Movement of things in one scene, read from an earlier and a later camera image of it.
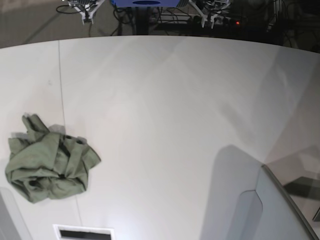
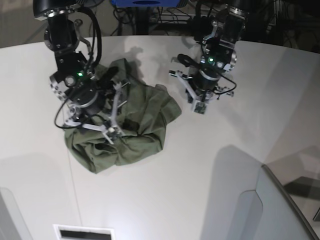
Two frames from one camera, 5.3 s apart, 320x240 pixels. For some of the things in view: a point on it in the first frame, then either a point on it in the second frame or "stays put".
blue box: x=146 y=3 stays put
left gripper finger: x=90 y=13 to x=117 y=87
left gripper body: x=82 y=3 to x=87 y=102
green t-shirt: x=45 y=162 to x=143 y=112
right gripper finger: x=204 y=18 to x=199 y=104
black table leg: x=142 y=20 stays put
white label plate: x=71 y=232 stays put
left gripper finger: x=78 y=9 to x=103 y=129
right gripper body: x=217 y=4 to x=204 y=84
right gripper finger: x=212 y=19 to x=225 y=90
